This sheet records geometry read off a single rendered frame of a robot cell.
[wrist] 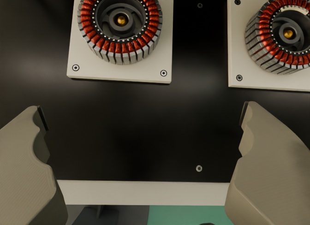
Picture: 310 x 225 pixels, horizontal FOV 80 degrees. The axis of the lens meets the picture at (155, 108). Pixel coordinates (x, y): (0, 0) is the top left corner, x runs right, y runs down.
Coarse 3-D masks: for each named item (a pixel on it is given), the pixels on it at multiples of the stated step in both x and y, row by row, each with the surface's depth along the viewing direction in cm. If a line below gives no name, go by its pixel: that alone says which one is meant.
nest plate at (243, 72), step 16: (240, 0) 30; (256, 0) 30; (240, 16) 30; (240, 32) 29; (240, 48) 29; (240, 64) 29; (256, 64) 29; (240, 80) 28; (256, 80) 29; (272, 80) 29; (288, 80) 29; (304, 80) 29
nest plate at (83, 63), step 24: (168, 0) 29; (72, 24) 27; (168, 24) 29; (72, 48) 27; (168, 48) 28; (72, 72) 26; (96, 72) 27; (120, 72) 27; (144, 72) 27; (168, 72) 28
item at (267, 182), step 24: (240, 120) 11; (264, 120) 9; (240, 144) 9; (264, 144) 8; (288, 144) 8; (240, 168) 7; (264, 168) 7; (288, 168) 7; (240, 192) 6; (264, 192) 6; (288, 192) 6; (240, 216) 6; (264, 216) 5; (288, 216) 5
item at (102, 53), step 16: (96, 0) 24; (112, 0) 26; (128, 0) 26; (144, 0) 25; (80, 16) 24; (96, 16) 24; (112, 16) 25; (128, 16) 25; (144, 16) 25; (160, 16) 25; (80, 32) 24; (96, 32) 24; (112, 32) 26; (128, 32) 26; (144, 32) 24; (160, 32) 25; (96, 48) 24; (112, 48) 23; (128, 48) 24; (144, 48) 24; (128, 64) 27
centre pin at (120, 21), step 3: (117, 18) 25; (120, 18) 25; (123, 18) 25; (126, 18) 26; (117, 21) 25; (120, 21) 25; (123, 21) 25; (126, 21) 26; (117, 24) 26; (120, 24) 25; (123, 24) 25
